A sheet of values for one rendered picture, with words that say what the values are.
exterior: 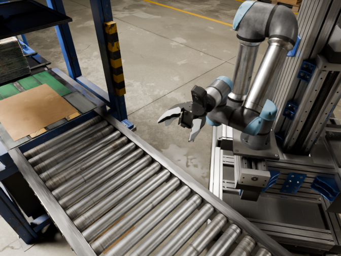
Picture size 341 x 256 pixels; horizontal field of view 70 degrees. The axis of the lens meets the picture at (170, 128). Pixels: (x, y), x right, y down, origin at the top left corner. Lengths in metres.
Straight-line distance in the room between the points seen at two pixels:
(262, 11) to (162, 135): 1.74
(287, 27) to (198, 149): 1.61
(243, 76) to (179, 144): 1.41
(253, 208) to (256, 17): 1.25
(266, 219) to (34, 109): 1.63
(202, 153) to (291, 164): 1.10
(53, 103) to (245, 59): 1.20
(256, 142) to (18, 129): 1.30
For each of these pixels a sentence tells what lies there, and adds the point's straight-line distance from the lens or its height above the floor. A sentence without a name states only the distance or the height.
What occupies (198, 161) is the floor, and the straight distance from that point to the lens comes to 2.28.
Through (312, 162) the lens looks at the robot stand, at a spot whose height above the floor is 0.73.
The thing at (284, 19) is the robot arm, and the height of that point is 1.44.
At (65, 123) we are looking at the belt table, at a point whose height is 0.79.
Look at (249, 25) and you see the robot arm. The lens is 1.05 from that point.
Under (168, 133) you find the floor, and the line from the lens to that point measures 2.53.
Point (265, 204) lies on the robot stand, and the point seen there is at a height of 0.21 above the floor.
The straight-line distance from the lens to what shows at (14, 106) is 1.82.
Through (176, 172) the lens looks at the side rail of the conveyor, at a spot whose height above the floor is 0.80.
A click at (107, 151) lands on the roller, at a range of 1.31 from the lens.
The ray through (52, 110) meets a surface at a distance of 1.68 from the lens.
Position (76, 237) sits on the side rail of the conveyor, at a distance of 1.07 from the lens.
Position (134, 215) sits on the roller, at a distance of 1.06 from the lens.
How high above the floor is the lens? 1.72
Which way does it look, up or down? 41 degrees down
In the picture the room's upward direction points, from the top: straight up
